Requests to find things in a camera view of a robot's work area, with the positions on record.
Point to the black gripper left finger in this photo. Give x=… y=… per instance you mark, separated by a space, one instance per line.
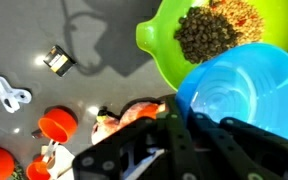
x=140 y=153

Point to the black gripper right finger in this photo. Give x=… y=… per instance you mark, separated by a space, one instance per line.
x=250 y=156

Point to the blue plastic bowl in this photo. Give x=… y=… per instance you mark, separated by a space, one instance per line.
x=250 y=83

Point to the dark coffee beans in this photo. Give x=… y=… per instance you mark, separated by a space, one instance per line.
x=204 y=36

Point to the large green bowl with spout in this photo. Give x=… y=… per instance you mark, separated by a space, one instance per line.
x=157 y=33

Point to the orange brown grains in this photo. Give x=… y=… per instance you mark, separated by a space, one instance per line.
x=247 y=16

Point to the white plastic clip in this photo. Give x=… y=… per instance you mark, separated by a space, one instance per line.
x=7 y=95

